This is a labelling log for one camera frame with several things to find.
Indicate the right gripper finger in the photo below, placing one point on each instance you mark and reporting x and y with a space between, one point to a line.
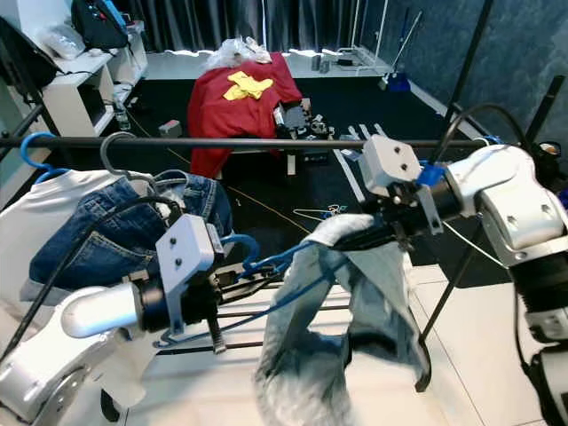
359 235

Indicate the blue plastic hanger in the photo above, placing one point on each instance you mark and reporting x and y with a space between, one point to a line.
253 264
25 153

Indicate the light blue denim shorts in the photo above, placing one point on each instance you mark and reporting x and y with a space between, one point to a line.
373 293

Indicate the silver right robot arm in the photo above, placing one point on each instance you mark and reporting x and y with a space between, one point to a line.
515 204

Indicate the grey metal hanger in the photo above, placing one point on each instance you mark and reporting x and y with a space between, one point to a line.
105 153

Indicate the black electronic devices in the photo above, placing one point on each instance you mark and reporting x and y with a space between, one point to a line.
302 122

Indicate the mop with blue head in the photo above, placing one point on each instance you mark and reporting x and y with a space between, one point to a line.
398 82

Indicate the dark blue denim shorts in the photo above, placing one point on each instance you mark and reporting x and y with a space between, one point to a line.
106 240

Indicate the red cloth with yellow star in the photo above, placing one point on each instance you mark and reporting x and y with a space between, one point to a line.
231 120

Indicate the small grey box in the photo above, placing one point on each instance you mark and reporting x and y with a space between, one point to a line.
170 128

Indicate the white T-shirt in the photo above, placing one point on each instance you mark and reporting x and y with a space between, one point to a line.
53 213

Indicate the clear water bottle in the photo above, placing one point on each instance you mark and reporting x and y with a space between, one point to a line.
122 111

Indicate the black backpack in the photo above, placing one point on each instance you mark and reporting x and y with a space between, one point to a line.
22 62

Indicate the clear crumpled plastic bag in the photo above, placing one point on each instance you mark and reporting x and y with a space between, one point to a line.
235 51

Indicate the white shelf unit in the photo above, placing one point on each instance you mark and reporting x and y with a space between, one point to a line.
89 93

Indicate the dark pleated curtain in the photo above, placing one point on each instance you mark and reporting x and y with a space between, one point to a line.
231 25

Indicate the white plastic bag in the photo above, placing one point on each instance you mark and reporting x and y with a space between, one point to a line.
67 40

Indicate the black bag with blue trim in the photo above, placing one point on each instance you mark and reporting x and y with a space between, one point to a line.
98 25

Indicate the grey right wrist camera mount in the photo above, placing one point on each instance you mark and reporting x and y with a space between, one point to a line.
389 164

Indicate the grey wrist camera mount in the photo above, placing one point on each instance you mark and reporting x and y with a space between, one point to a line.
389 164
186 253

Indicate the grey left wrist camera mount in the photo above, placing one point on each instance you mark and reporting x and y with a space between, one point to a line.
186 253

